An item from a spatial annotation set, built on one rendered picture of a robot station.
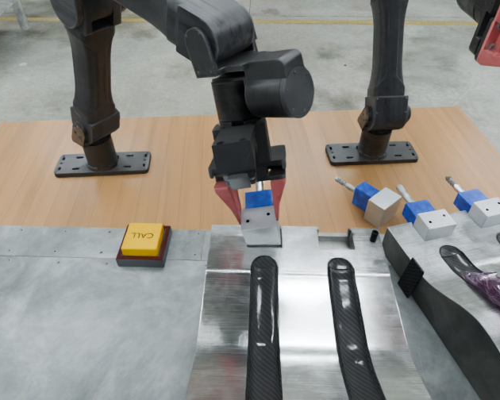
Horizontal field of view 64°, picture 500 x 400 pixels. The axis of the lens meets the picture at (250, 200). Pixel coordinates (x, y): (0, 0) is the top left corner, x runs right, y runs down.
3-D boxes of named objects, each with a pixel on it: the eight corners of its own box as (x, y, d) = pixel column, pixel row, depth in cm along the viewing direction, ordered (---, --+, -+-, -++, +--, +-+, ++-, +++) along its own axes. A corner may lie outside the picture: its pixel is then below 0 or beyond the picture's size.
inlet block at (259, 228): (247, 179, 68) (240, 159, 64) (276, 176, 67) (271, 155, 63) (248, 248, 61) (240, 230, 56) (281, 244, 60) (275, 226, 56)
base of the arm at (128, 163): (141, 143, 81) (145, 125, 87) (40, 147, 80) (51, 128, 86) (148, 173, 87) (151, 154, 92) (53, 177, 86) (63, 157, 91)
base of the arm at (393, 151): (429, 132, 84) (417, 114, 89) (336, 136, 83) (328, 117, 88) (418, 162, 90) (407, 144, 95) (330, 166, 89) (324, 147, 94)
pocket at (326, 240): (313, 241, 65) (317, 226, 63) (346, 242, 65) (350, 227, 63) (316, 264, 62) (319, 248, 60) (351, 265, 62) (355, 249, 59)
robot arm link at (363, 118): (413, 109, 80) (403, 96, 84) (369, 111, 80) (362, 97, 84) (404, 136, 84) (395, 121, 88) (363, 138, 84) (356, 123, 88)
